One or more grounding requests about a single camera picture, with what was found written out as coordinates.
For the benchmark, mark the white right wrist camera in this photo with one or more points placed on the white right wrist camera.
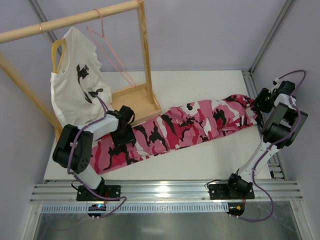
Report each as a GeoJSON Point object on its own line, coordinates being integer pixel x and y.
{"type": "Point", "coordinates": [277, 81]}

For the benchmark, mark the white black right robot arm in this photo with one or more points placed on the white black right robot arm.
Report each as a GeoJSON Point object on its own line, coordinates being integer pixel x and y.
{"type": "Point", "coordinates": [279, 131]}

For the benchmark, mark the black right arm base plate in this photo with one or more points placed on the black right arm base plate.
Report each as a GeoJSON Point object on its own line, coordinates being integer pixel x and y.
{"type": "Point", "coordinates": [231, 191]}

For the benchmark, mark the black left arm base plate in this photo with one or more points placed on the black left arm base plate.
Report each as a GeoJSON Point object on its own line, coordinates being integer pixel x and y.
{"type": "Point", "coordinates": [111, 192]}

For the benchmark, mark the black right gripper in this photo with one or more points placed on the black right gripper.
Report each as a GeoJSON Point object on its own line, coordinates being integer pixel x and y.
{"type": "Point", "coordinates": [258, 106]}

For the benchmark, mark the wooden clothes rack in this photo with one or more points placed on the wooden clothes rack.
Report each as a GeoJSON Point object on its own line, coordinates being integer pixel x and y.
{"type": "Point", "coordinates": [140, 97]}

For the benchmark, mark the slotted grey cable duct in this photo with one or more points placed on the slotted grey cable duct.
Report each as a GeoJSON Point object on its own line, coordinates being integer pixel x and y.
{"type": "Point", "coordinates": [135, 208]}

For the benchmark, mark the pink camouflage trousers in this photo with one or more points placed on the pink camouflage trousers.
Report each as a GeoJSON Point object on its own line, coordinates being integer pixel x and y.
{"type": "Point", "coordinates": [179, 127]}

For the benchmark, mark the white printed t-shirt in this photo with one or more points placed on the white printed t-shirt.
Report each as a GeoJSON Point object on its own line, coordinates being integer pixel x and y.
{"type": "Point", "coordinates": [79, 85]}

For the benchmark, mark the pink wire hanger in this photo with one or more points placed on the pink wire hanger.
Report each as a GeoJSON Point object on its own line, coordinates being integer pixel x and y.
{"type": "Point", "coordinates": [93, 33]}

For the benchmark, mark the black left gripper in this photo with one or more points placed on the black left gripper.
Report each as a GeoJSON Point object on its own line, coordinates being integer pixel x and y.
{"type": "Point", "coordinates": [124, 139]}

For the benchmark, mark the yellow wooden hanger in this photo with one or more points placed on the yellow wooden hanger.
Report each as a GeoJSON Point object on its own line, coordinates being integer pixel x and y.
{"type": "Point", "coordinates": [58, 49]}

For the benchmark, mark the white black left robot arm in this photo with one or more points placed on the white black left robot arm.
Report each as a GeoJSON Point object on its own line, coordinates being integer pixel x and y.
{"type": "Point", "coordinates": [73, 151]}

